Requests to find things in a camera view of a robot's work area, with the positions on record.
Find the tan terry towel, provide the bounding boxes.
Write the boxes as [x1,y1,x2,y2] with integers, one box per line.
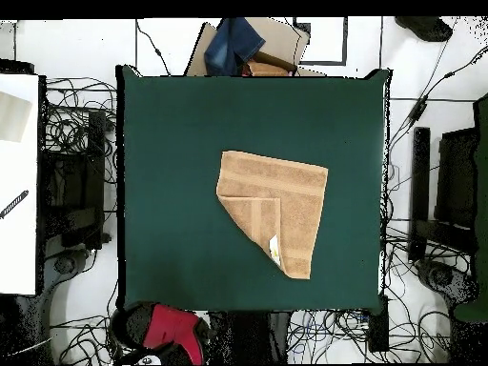
[215,150,330,280]

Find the black flat panel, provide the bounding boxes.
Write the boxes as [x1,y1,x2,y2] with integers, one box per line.
[434,127,478,230]

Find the dark green table cloth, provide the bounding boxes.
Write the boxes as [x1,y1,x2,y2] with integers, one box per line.
[115,64,392,315]

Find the folded orange-brown cloth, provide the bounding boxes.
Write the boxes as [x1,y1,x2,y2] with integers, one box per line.
[243,51,299,77]

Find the blue denim jeans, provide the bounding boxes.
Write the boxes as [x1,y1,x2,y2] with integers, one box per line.
[203,16,267,76]

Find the brown cardboard box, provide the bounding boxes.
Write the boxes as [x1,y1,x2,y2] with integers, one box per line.
[184,16,327,77]

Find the black upright bar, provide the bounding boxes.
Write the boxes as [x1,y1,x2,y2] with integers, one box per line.
[407,126,432,264]

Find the black equipment rack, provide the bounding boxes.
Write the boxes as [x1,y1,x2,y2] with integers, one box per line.
[39,110,109,251]

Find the black power strip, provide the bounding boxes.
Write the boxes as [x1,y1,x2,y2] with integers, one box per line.
[366,295,391,354]

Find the black striped tool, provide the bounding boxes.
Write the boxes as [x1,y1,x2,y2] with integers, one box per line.
[0,189,31,220]

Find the white desk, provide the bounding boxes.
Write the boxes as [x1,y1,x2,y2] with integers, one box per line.
[0,73,41,296]

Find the beige paper sheet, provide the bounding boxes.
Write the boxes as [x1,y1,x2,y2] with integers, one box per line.
[0,91,32,144]

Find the person's dark shoe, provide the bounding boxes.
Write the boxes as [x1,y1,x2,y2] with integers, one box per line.
[394,15,455,43]

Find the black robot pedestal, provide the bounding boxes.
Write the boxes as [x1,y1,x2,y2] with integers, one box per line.
[211,310,292,365]

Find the thin black cable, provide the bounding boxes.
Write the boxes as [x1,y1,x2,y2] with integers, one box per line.
[135,18,172,76]

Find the black cable with adapter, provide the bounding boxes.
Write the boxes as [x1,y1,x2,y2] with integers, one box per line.
[388,45,488,153]

